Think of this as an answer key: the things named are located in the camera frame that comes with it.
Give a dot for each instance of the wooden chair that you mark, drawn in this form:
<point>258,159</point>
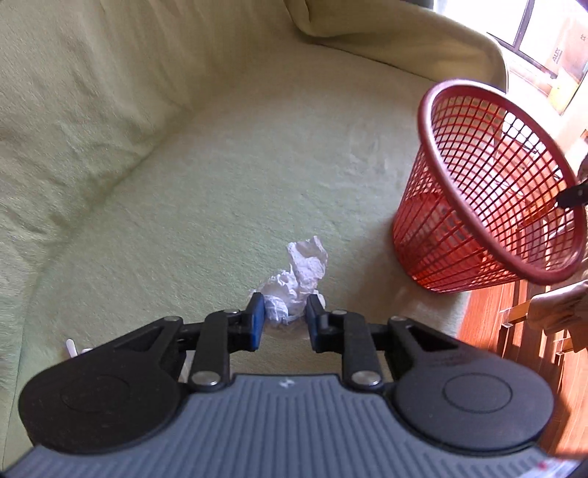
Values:
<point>514,317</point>

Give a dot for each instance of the white tissue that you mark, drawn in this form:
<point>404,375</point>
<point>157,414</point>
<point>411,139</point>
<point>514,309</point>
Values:
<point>303,271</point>

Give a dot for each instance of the green sofa cover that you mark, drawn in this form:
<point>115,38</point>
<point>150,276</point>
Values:
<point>229,161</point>

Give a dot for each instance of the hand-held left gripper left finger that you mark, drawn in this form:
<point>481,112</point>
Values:
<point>257,321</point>

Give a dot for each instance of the window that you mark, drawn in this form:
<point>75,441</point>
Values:
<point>519,27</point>

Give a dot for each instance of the white plastic spoon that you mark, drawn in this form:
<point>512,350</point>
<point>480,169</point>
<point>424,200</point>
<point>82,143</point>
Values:
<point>70,347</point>

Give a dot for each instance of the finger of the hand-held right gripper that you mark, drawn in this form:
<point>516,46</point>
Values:
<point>574,195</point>

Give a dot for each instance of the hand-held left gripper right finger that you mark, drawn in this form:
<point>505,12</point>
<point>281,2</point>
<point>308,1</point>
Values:
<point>314,324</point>

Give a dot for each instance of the cardboard box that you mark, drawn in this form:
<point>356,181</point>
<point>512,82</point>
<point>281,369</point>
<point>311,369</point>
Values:
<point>567,55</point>

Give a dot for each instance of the red plastic mesh basket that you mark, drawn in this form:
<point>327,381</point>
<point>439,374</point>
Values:
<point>423,119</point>

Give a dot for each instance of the person's beige clothing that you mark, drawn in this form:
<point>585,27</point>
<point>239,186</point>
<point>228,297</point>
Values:
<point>558,308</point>

